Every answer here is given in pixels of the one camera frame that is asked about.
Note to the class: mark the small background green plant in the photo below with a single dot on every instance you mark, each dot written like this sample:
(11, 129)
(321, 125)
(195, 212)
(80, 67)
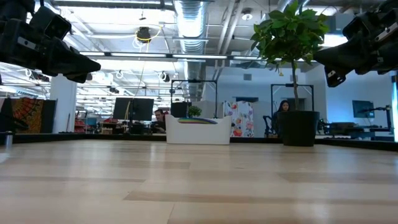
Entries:
(194, 111)

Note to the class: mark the large black desk monitor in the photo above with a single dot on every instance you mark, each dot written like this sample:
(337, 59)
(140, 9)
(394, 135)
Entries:
(133, 109)

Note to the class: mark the colourful patterned tapestry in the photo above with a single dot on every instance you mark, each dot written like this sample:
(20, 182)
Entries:
(26, 113)

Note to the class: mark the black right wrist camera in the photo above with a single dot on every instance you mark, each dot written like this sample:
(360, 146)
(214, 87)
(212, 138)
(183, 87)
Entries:
(357, 28)

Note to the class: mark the white building pillar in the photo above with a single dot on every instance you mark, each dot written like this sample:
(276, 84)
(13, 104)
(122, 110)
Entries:
(63, 105)

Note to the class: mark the green leafy plant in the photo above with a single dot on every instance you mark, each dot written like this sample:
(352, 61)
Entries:
(289, 28)

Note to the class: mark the black plant pot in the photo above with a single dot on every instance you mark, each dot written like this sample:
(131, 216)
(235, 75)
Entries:
(298, 127)

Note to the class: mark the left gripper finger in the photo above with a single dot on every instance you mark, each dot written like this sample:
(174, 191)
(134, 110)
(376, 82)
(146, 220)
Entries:
(77, 62)
(76, 78)

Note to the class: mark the black aluminium table frame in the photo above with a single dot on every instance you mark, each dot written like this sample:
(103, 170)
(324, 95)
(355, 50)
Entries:
(93, 137)

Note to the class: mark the black ceiling-mounted camera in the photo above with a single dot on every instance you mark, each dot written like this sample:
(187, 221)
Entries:
(143, 34)

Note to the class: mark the small black monitor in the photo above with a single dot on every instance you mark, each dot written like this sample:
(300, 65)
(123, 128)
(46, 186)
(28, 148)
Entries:
(178, 109)

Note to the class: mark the person seated behind pot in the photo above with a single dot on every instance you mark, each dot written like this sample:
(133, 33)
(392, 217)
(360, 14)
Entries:
(282, 109)

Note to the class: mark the small metal post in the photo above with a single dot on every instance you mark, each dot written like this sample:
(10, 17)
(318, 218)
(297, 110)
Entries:
(8, 139)

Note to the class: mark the silver ceiling air duct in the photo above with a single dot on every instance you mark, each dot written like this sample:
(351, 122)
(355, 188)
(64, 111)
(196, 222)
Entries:
(191, 31)

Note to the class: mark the floral print screen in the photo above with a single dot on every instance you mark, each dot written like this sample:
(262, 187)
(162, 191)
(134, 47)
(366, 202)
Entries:
(242, 119)

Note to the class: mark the black office chair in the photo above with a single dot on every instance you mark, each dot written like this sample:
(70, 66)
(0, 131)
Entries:
(267, 126)

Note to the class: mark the person seated behind monitor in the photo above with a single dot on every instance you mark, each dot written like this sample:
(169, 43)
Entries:
(159, 119)

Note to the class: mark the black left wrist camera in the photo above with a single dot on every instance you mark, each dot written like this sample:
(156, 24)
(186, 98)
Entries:
(54, 23)

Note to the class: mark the black background workstation table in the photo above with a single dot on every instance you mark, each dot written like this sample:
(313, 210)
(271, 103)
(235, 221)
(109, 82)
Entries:
(351, 129)

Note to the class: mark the black metal frame stand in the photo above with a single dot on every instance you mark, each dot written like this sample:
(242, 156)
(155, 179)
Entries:
(308, 93)
(194, 81)

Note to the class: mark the white rectangular basket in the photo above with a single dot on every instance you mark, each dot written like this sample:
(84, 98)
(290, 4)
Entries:
(199, 133)

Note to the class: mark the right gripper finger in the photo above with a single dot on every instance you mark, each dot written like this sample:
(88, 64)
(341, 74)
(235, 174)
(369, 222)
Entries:
(339, 57)
(334, 77)

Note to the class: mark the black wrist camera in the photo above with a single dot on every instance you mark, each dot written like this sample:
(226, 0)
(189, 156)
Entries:
(54, 23)
(357, 28)

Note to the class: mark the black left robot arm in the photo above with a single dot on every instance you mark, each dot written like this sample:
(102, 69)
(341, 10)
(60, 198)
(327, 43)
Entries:
(14, 7)

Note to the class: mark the wall-mounted dark monitor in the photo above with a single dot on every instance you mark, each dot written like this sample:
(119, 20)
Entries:
(363, 109)

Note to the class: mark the black upright panel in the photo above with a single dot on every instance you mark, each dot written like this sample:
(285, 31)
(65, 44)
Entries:
(49, 115)

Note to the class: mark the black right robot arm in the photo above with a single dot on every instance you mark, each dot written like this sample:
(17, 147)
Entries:
(387, 7)

